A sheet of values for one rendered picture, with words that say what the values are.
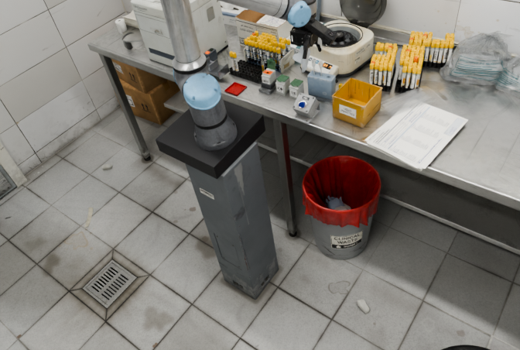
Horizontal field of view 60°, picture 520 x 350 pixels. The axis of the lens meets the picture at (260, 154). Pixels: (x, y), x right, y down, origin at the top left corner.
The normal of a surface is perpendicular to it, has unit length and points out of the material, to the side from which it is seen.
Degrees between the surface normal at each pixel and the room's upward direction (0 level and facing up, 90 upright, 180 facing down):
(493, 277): 0
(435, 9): 90
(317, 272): 0
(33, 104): 90
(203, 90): 10
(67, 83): 90
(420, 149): 0
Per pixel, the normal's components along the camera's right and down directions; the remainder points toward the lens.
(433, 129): -0.13, -0.71
